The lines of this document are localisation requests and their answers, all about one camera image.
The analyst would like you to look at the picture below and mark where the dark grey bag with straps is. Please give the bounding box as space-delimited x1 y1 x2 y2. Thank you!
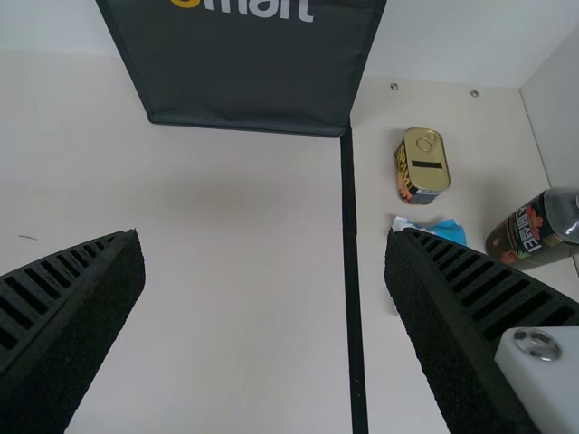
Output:
94 0 389 139

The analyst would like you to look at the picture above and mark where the rectangular gold tin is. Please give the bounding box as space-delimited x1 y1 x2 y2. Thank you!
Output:
393 127 453 206

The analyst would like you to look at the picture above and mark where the dark coffee bottle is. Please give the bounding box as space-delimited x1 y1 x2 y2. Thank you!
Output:
485 187 579 272

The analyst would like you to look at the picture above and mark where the white and blue wipes packet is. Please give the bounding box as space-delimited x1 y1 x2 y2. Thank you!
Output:
388 215 467 317

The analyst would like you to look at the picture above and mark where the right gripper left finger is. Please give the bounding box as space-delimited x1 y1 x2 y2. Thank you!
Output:
0 228 147 434

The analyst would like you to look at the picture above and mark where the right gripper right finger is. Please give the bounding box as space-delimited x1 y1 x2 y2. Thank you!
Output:
383 227 579 434

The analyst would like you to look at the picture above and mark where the black strip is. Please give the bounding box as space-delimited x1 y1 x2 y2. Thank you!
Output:
339 126 370 434

